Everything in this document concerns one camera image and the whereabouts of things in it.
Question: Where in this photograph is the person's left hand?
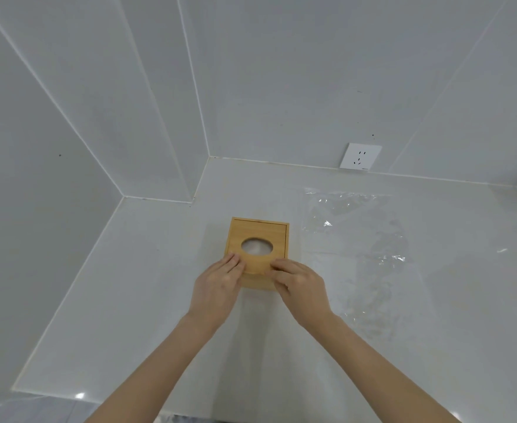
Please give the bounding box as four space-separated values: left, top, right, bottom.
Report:
187 253 247 331

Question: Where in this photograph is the person's right hand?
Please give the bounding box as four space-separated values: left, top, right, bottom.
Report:
269 260 335 329

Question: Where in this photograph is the wooden tissue box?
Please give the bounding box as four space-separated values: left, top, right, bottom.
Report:
228 217 291 291

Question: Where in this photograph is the wooden lid with oval hole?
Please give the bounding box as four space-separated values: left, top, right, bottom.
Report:
228 218 289 278

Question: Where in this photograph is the person's left forearm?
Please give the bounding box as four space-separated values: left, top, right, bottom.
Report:
83 313 224 423

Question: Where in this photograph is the person's right forearm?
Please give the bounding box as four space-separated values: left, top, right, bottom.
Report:
295 313 463 423

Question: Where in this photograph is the white tissue paper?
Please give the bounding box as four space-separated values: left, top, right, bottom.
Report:
241 237 274 256

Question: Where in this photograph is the clear plastic wrapper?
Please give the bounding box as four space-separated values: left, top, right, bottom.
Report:
302 187 407 340

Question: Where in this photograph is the white wall socket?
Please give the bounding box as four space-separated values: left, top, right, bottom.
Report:
340 143 382 171

